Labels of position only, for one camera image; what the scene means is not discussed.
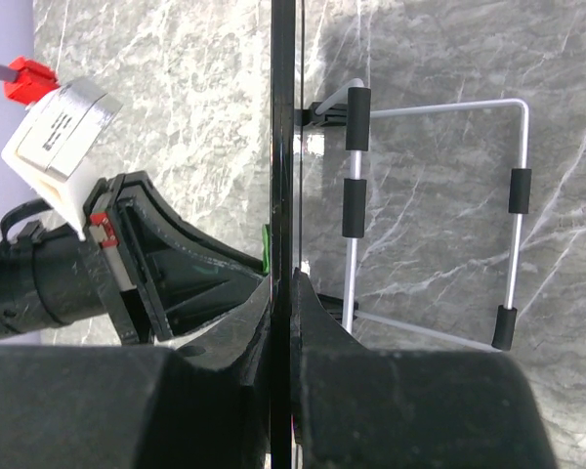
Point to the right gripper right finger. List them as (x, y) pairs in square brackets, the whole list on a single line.
[(409, 409)]

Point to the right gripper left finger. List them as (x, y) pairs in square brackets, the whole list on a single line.
[(204, 405)]

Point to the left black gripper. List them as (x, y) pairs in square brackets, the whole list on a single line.
[(170, 278)]

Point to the green whiteboard eraser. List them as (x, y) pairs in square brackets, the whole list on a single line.
[(266, 242)]

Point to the small white whiteboard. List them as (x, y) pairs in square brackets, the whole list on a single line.
[(286, 119)]

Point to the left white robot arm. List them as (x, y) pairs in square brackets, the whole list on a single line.
[(48, 278)]

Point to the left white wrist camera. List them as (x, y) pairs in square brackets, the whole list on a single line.
[(49, 149)]

